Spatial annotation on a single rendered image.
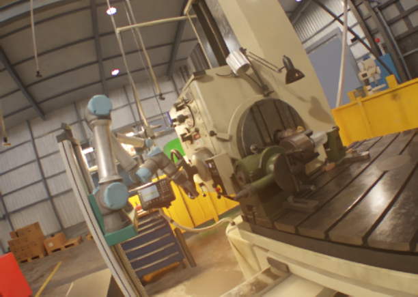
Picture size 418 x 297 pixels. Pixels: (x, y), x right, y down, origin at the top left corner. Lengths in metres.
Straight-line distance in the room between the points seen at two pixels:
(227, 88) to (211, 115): 0.23
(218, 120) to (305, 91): 0.87
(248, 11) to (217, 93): 0.88
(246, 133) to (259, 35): 0.89
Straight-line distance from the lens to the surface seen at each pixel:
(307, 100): 2.04
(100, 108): 1.13
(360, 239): 0.77
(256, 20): 2.11
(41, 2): 5.74
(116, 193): 1.06
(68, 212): 15.24
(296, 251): 0.99
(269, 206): 1.13
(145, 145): 1.98
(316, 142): 1.46
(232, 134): 1.52
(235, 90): 1.65
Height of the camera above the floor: 1.41
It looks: 1 degrees up
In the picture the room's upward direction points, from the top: 22 degrees counter-clockwise
